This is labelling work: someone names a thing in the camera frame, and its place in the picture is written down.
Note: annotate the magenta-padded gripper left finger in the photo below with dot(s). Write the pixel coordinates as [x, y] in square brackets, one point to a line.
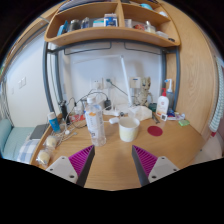
[61, 166]

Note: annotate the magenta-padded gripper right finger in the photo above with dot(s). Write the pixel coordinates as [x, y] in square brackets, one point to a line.
[163, 166]

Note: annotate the clear plastic water bottle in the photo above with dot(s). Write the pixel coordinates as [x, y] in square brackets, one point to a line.
[95, 124]

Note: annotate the bagged round bun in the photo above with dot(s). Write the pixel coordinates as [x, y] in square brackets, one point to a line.
[51, 141]
[44, 156]

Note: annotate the flat round red coaster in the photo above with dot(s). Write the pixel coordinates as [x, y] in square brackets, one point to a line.
[155, 131]

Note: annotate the dark grey tablet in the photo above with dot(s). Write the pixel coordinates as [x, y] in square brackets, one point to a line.
[38, 131]

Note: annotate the blue white tube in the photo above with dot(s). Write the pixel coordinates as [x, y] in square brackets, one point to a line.
[54, 124]

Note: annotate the small green block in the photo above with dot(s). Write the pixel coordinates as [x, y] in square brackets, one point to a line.
[184, 122]

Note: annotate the dark scissors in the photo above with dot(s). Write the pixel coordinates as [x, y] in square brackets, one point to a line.
[155, 118]

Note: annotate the small white clock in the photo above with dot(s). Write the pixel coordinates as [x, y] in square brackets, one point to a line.
[164, 117]

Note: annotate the white cup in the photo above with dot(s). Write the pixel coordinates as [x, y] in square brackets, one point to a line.
[128, 130]

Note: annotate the red packet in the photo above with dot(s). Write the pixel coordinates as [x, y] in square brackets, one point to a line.
[78, 118]

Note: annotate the red blue tubes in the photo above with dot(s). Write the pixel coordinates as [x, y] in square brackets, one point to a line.
[175, 116]

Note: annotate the light green bed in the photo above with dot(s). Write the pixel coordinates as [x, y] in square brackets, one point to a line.
[13, 141]

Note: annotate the black electric shaver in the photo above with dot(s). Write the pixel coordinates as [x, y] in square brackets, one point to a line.
[63, 111]

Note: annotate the white plastic box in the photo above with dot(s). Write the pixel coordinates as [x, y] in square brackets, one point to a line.
[140, 112]

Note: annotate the dark green jar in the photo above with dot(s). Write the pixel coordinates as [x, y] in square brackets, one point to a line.
[152, 107]

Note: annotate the white red pump bottle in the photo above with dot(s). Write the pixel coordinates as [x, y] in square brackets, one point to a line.
[162, 105]

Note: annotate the small white oval object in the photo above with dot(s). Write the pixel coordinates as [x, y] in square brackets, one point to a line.
[114, 120]

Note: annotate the black charger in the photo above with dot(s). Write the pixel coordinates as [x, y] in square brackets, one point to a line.
[107, 104]

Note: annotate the brown tree figurine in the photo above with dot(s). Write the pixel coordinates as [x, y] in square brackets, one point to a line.
[145, 90]

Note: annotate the wooden shelf unit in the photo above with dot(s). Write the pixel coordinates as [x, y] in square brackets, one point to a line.
[110, 33]

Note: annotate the white blue-label wall box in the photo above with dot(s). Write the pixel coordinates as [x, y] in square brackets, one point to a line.
[135, 82]

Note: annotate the grey metal shelf frame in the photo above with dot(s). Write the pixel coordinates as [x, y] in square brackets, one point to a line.
[45, 76]

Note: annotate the white wall switch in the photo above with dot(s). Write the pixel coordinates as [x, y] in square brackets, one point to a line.
[22, 82]

